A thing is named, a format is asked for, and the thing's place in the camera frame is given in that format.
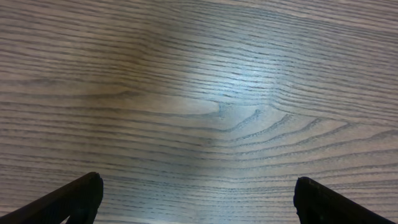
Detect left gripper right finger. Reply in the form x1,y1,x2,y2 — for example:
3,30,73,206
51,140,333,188
293,177,395,224

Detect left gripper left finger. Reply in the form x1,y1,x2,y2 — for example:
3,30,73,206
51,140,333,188
1,172,104,224

